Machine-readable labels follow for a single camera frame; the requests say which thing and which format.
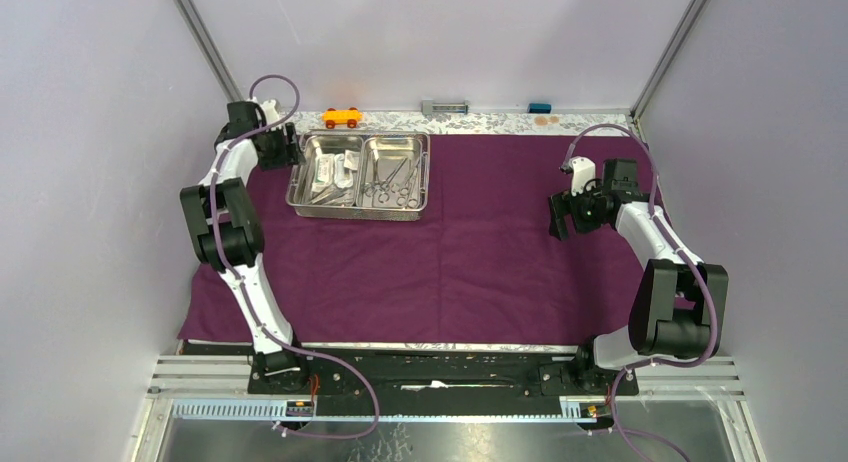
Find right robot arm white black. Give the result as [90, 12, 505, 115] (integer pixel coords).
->
[549, 156, 729, 394]

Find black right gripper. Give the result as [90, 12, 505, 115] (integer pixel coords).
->
[547, 179, 607, 242]

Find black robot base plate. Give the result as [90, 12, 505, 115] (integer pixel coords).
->
[247, 348, 639, 419]

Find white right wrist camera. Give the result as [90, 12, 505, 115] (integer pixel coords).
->
[560, 156, 596, 196]

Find perforated steel instrument tray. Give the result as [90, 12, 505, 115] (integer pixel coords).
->
[286, 130, 431, 222]

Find orange toy car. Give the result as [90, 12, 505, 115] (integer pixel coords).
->
[322, 107, 363, 129]

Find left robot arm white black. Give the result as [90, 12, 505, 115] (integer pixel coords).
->
[179, 98, 311, 393]

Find slotted grey cable duct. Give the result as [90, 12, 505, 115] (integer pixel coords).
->
[170, 397, 600, 425]

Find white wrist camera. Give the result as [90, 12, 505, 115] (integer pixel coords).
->
[560, 156, 596, 196]
[259, 99, 285, 130]

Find blue plastic block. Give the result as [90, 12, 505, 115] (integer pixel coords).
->
[527, 102, 552, 114]

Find purple cloth wrap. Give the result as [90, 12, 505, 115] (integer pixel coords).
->
[177, 132, 670, 346]

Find steel surgical forceps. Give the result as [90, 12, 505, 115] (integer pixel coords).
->
[362, 157, 410, 204]

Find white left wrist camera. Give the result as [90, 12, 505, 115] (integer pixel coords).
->
[259, 99, 285, 130]

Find white sterile packets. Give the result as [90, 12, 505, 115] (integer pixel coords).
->
[311, 150, 360, 192]

